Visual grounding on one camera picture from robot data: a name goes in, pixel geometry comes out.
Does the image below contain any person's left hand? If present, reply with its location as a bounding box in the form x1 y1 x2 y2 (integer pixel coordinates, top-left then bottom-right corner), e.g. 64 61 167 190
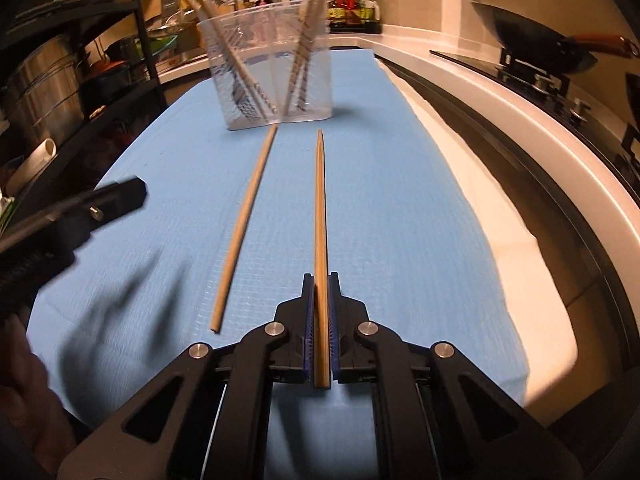
0 310 77 467

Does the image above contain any patterned brown chopstick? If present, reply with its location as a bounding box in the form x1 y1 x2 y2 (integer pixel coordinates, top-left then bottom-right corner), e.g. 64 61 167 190
295 0 337 113

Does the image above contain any blue table mat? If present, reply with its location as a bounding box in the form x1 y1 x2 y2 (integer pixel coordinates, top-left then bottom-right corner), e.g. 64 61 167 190
25 49 531 480

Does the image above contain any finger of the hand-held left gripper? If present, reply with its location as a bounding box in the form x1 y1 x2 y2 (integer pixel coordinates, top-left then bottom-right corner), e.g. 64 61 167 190
74 176 149 235

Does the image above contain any black gas stove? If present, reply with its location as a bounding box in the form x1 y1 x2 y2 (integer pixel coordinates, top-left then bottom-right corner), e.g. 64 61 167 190
430 49 640 196

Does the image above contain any clear plastic utensil container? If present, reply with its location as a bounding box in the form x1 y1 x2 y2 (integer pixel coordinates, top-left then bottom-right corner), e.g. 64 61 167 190
196 0 335 132

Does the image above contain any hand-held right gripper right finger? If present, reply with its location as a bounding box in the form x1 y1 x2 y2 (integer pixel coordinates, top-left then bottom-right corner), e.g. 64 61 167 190
329 271 585 480

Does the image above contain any black metal shelf rack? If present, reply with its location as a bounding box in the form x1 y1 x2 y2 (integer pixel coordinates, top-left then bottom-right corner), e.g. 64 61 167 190
0 0 168 211

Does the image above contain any black wok red handle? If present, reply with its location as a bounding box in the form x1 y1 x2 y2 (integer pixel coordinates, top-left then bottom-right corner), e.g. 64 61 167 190
471 1 640 77

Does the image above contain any white paper roll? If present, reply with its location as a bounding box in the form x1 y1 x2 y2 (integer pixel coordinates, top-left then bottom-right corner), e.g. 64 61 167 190
5 137 58 196

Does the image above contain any white table pad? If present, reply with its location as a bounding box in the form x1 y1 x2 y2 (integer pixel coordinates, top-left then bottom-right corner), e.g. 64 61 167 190
372 50 581 426

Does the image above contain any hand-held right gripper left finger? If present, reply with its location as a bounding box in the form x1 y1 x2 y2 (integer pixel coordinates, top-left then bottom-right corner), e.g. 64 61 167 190
57 272 315 480

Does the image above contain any large steel pot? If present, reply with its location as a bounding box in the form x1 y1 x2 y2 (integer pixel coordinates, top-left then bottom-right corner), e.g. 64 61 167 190
9 80 87 154
4 32 84 92

